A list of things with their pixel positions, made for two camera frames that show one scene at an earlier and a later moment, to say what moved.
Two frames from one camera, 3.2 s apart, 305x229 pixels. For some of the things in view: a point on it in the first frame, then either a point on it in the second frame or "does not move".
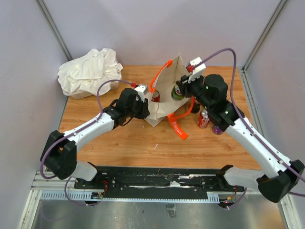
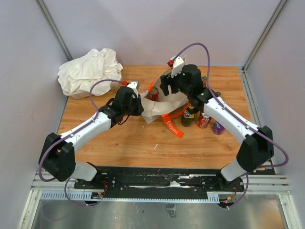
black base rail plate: [157, 180] does not move
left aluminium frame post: [54, 28] does not move
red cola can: [203, 120] does not move
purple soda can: [217, 130] does not move
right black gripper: [185, 85] -> [167, 80]
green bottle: [176, 93] -> [188, 117]
